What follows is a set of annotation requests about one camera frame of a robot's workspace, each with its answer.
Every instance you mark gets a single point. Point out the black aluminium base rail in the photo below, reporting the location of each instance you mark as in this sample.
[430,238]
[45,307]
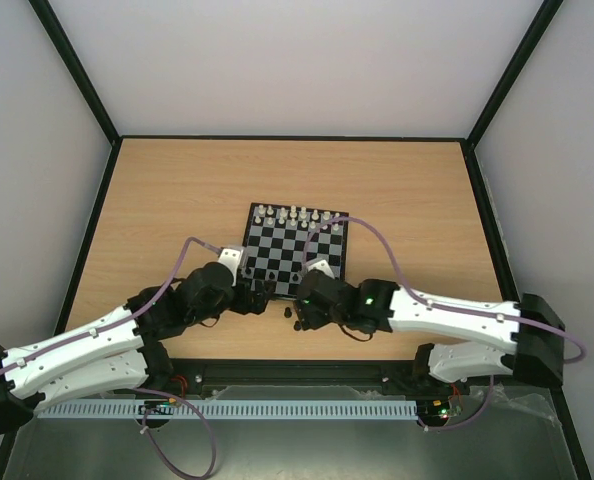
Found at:
[297,372]

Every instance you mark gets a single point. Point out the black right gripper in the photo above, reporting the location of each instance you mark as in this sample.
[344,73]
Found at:
[306,307]

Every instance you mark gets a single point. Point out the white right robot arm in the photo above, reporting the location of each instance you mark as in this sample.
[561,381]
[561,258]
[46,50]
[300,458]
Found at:
[521,339]

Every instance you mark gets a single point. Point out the black and silver chessboard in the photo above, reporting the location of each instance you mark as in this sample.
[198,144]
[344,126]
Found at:
[276,248]

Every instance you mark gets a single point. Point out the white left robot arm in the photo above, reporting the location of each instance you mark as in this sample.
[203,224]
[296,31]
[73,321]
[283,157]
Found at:
[124,348]

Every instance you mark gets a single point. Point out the white queen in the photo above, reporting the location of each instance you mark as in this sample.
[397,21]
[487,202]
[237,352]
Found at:
[293,212]

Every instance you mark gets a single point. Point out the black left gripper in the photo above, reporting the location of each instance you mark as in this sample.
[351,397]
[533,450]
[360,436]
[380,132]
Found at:
[260,301]

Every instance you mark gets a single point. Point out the light blue slotted cable duct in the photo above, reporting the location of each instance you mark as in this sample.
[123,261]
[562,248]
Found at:
[235,409]

